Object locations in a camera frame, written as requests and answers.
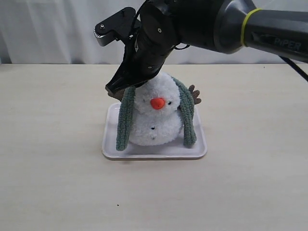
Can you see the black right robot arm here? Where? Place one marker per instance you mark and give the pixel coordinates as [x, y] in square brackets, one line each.
[223, 26]

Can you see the white plush snowman toy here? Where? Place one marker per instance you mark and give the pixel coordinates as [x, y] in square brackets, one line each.
[157, 115]

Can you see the green fleece scarf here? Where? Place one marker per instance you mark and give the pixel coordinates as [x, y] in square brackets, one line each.
[124, 120]

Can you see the white rectangular tray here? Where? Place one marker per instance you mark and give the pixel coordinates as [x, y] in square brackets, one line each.
[170, 151]

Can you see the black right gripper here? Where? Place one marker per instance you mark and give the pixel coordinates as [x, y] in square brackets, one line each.
[152, 44]

